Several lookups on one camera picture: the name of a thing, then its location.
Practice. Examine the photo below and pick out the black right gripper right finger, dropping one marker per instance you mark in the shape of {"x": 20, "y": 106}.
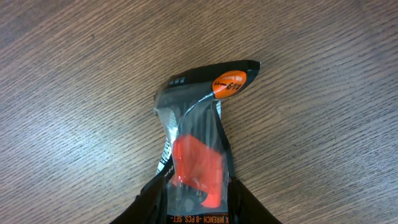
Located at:
{"x": 245, "y": 208}

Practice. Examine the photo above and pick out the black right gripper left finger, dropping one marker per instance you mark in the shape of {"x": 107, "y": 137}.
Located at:
{"x": 150, "y": 207}

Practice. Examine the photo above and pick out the black red hex wrench packet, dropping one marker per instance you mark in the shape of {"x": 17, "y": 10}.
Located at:
{"x": 197, "y": 159}

